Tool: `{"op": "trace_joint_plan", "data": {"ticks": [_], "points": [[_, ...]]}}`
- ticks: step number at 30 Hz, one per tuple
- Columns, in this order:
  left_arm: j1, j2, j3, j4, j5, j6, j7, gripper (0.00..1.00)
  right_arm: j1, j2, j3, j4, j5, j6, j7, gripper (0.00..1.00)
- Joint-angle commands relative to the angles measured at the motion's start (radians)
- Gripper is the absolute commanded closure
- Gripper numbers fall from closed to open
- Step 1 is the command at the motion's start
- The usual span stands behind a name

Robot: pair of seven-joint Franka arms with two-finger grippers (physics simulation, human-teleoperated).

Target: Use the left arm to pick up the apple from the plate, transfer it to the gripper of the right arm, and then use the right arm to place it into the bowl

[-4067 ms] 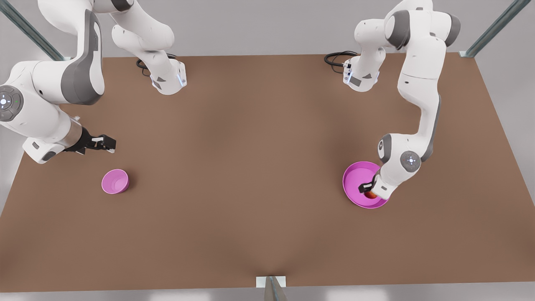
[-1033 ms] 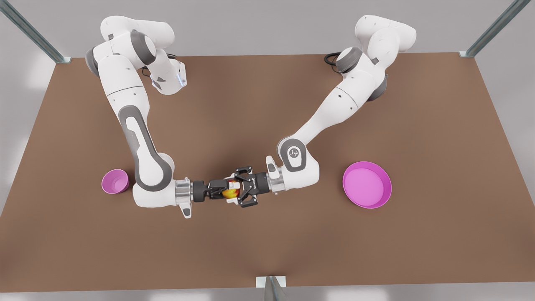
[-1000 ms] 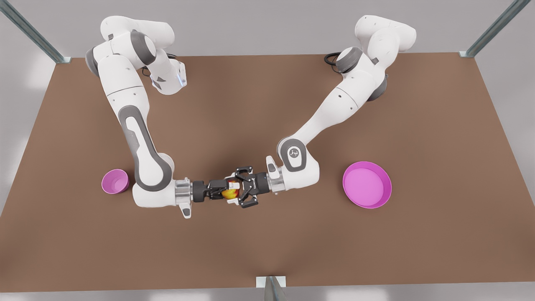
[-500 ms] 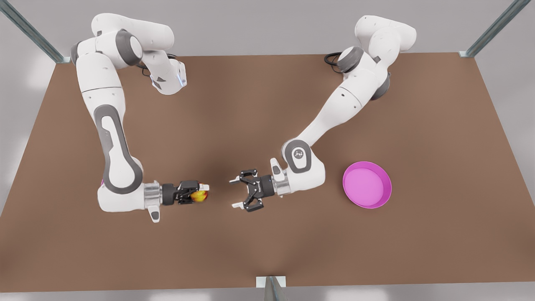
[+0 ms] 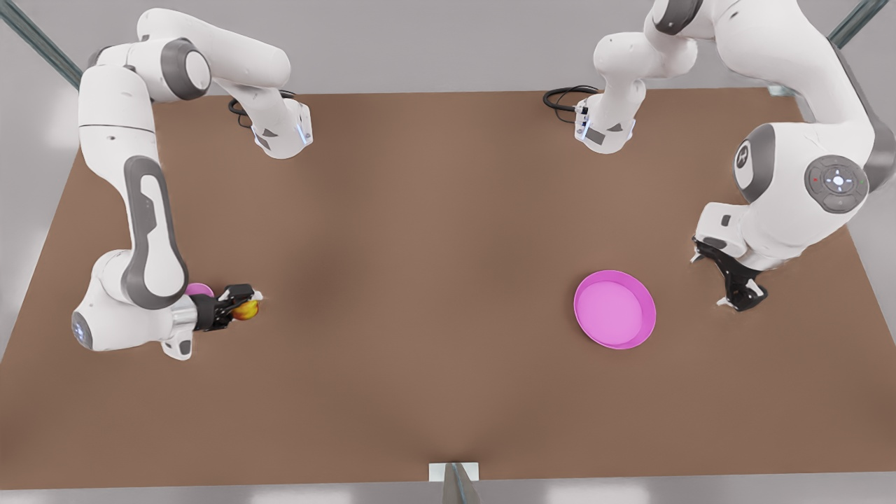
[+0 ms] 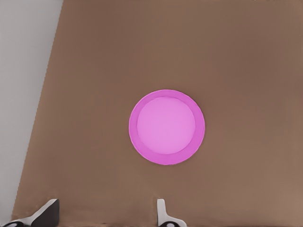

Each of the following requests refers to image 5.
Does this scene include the pink plate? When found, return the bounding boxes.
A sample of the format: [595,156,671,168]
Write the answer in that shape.
[573,270,657,350]

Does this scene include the black cable loop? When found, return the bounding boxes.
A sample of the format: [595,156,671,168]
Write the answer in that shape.
[543,85,603,126]
[228,90,299,131]

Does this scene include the silver frame post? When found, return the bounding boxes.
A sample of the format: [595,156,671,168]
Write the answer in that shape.
[0,0,84,91]
[429,462,484,504]
[768,0,891,97]

